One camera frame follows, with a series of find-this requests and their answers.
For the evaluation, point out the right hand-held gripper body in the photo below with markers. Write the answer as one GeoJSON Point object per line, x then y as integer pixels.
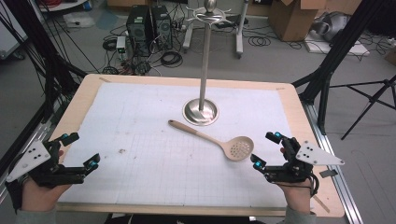
{"type": "Point", "coordinates": [295, 169]}

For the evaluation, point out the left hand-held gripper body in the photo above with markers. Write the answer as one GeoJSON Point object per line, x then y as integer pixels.
{"type": "Point", "coordinates": [46, 168]}

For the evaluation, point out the beige slotted spoon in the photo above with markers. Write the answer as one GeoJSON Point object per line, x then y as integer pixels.
{"type": "Point", "coordinates": [236, 149]}

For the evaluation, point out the metal utensil rack stand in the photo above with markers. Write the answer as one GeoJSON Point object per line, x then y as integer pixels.
{"type": "Point", "coordinates": [200, 113]}

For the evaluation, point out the person's right hand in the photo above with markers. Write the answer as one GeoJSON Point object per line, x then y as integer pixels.
{"type": "Point", "coordinates": [297, 196]}

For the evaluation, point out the person's left hand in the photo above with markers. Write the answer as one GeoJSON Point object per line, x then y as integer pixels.
{"type": "Point", "coordinates": [39, 197]}

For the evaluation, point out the black tape strip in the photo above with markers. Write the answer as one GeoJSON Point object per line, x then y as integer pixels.
{"type": "Point", "coordinates": [328, 173]}

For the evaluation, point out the thin wooden stick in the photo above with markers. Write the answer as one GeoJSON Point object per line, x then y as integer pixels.
{"type": "Point", "coordinates": [321, 203]}

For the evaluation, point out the white grid mat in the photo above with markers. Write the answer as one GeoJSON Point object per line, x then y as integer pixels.
{"type": "Point", "coordinates": [149, 149]}

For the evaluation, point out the black tripod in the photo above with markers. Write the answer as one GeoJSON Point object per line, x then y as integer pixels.
{"type": "Point", "coordinates": [372, 99]}

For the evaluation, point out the small white power box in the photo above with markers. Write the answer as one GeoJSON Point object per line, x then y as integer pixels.
{"type": "Point", "coordinates": [121, 44]}

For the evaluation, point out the white stand legs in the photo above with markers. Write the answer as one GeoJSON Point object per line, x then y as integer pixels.
{"type": "Point", "coordinates": [239, 34]}

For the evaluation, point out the white flat board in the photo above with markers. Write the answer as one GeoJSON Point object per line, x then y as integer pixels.
{"type": "Point", "coordinates": [337, 48]}

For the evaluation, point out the cardboard box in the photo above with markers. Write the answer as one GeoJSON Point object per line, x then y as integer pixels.
{"type": "Point", "coordinates": [291, 18]}

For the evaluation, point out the grey bag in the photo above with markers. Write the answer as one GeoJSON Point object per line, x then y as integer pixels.
{"type": "Point", "coordinates": [333, 26]}

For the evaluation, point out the black computer tower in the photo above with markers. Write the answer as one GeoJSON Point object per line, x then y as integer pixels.
{"type": "Point", "coordinates": [139, 29]}
{"type": "Point", "coordinates": [162, 26]}

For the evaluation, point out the aluminium rail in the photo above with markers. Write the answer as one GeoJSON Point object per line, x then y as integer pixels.
{"type": "Point", "coordinates": [334, 161]}
{"type": "Point", "coordinates": [29, 140]}

